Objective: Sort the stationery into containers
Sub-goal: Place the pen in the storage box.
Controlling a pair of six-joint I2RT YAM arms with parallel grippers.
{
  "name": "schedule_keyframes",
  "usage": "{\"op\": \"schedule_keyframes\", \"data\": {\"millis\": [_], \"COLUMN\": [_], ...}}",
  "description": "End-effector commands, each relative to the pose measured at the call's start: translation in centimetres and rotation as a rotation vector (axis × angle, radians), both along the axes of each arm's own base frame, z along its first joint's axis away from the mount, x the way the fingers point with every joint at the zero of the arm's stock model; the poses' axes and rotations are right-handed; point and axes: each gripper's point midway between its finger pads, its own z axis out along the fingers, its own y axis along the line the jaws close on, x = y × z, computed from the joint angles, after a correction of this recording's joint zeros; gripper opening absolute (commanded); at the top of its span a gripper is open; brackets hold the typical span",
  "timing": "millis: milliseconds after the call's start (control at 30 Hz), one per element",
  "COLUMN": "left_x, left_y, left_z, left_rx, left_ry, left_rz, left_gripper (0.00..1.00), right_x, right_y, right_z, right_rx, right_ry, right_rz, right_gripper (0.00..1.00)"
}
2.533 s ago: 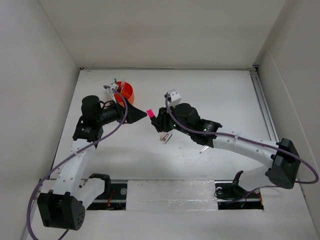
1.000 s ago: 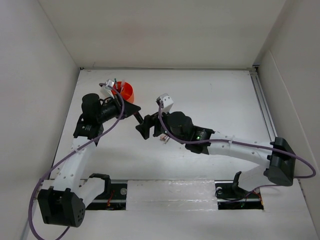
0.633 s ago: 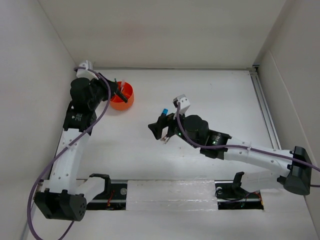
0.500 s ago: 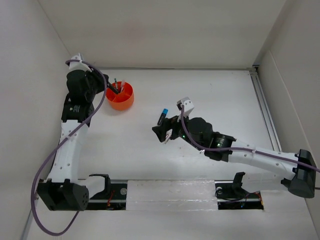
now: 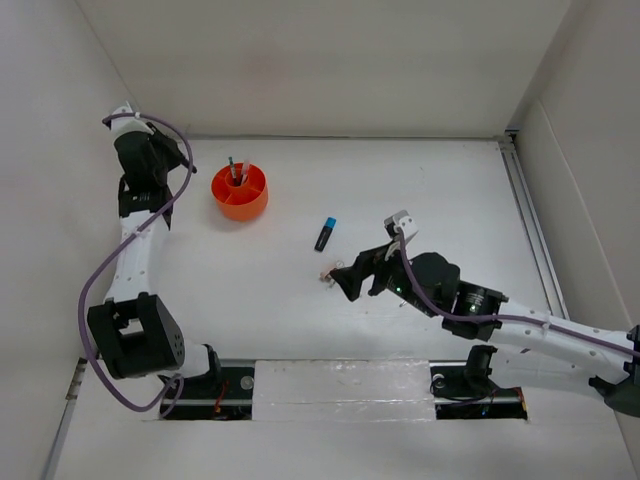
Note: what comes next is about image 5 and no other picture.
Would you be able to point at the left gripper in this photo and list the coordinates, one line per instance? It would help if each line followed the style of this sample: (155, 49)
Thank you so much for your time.
(174, 157)

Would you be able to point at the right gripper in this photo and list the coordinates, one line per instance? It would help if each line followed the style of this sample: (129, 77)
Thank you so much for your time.
(368, 262)

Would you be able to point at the green clear refill pen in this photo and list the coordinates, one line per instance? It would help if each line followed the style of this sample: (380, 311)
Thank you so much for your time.
(233, 171)

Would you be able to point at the pink thin pen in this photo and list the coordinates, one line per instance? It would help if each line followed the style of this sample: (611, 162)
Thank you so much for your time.
(245, 170)

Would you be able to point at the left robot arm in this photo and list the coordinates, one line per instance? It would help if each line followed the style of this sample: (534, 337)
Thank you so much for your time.
(134, 331)

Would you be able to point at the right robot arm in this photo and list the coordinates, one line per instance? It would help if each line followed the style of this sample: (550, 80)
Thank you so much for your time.
(513, 346)

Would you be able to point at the blue cap black highlighter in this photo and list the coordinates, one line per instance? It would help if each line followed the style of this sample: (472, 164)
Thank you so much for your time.
(325, 234)

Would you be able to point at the orange round organizer container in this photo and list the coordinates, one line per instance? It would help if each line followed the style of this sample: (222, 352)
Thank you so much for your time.
(242, 203)

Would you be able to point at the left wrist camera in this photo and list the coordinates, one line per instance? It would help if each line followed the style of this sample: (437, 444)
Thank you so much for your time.
(125, 117)

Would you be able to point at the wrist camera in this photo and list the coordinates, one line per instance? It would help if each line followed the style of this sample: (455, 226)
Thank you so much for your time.
(398, 225)
(125, 117)

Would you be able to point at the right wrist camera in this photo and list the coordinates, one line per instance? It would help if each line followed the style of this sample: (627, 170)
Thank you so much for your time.
(398, 225)

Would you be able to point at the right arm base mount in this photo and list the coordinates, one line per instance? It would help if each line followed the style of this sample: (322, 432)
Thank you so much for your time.
(464, 390)

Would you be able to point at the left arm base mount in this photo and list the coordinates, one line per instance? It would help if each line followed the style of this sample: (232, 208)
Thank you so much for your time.
(230, 399)

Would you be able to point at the aluminium rail right edge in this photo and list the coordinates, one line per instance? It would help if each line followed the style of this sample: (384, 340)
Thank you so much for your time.
(527, 213)

